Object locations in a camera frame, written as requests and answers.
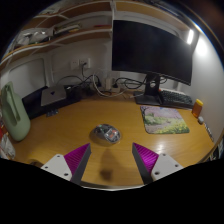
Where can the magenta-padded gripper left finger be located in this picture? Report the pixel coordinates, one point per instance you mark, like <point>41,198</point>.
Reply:
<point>56,165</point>

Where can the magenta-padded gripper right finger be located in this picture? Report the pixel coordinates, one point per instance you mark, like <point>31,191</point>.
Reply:
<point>165,165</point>

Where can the transparent computer mouse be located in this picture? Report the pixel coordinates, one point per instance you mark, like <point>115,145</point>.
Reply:
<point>106,133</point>

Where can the floral print mouse pad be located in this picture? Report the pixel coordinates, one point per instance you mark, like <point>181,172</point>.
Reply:
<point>163,120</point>

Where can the small white earbuds case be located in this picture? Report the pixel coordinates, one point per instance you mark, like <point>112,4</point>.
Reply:
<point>200,120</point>

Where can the pale green jug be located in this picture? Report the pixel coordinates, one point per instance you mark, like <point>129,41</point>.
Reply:
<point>16,116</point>

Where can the orange bottle with yellow lid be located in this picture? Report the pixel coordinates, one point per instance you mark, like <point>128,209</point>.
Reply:
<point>197,109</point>

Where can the dark mechanical keyboard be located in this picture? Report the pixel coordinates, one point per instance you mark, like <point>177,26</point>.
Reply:
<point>176,98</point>

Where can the silver mini computer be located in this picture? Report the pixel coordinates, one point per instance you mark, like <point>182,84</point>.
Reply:
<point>53,95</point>

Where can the white power strip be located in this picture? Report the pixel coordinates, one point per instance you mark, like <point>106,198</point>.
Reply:
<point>110,85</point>

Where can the black computer monitor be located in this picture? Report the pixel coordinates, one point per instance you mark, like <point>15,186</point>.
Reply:
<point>150,46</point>

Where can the bright white lamp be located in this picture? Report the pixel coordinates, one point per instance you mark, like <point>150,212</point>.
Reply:
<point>190,36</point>

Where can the white wall outlet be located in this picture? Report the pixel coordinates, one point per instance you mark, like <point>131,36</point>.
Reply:
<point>80,63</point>

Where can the wooden wall shelf unit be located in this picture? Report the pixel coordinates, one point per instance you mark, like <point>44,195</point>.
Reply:
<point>83,33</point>

